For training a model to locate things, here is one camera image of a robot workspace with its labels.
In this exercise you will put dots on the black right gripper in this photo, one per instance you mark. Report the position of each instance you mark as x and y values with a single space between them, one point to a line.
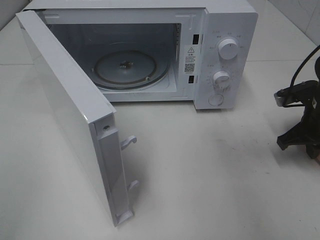
310 121

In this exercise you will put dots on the round white door button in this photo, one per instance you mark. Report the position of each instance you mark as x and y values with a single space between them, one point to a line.
216 99

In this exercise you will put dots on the white microwave door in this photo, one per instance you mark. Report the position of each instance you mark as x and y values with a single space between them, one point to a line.
85 116

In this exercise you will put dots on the pink round plate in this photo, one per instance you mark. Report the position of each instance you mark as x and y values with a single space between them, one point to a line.
317 159

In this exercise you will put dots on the lower white microwave knob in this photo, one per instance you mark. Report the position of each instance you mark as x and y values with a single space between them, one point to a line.
221 79

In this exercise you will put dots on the white microwave knob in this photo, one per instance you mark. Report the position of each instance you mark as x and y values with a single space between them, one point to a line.
221 79
228 48

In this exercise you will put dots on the upper white microwave knob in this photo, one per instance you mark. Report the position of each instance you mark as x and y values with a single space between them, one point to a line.
228 48

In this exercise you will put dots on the white microwave oven body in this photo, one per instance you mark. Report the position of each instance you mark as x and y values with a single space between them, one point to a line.
91 29

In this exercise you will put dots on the white warning label sticker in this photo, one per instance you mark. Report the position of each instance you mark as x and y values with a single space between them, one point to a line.
190 58

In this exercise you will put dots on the glass microwave turntable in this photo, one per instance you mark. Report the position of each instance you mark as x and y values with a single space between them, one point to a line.
129 70

